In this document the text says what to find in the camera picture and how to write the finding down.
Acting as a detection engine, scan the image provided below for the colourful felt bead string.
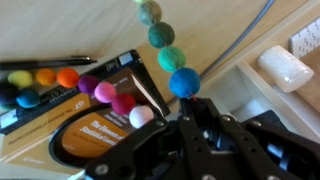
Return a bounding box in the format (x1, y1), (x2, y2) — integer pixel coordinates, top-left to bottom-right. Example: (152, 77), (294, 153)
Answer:
(0, 0), (202, 130)

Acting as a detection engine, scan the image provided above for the white candle jar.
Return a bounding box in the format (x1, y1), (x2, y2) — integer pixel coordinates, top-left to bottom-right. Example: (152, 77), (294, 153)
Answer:
(258, 45), (314, 93)

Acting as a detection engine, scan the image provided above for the stack of books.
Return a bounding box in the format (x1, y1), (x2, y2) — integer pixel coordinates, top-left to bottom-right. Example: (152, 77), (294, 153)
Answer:
(0, 50), (170, 175)

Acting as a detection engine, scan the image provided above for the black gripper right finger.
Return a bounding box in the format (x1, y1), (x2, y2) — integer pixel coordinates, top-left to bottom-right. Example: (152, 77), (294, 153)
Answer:
(197, 99), (320, 180)

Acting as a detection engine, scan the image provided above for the wooden shelf unit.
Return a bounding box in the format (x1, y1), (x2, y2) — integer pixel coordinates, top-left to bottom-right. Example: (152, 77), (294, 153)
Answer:
(199, 0), (320, 144)

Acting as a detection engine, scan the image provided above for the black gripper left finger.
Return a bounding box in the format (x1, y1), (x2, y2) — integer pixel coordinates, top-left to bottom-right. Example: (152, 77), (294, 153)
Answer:
(85, 98), (213, 180)

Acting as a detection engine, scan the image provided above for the black pen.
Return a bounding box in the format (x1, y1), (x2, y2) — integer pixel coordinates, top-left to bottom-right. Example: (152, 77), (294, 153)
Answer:
(0, 56), (96, 71)

